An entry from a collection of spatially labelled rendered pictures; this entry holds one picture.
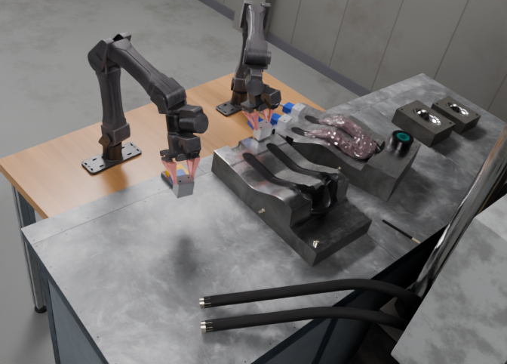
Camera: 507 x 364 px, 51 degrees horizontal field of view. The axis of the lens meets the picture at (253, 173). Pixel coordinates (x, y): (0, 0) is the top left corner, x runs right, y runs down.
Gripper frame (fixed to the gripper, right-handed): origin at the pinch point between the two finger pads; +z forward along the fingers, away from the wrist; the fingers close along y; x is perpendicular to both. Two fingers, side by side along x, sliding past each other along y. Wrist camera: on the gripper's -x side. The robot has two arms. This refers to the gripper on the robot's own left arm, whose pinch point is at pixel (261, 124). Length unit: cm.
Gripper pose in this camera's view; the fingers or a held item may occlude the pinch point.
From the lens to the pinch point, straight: 183.1
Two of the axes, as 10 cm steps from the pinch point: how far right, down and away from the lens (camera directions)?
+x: -6.0, -3.1, 7.4
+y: 7.8, -4.2, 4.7
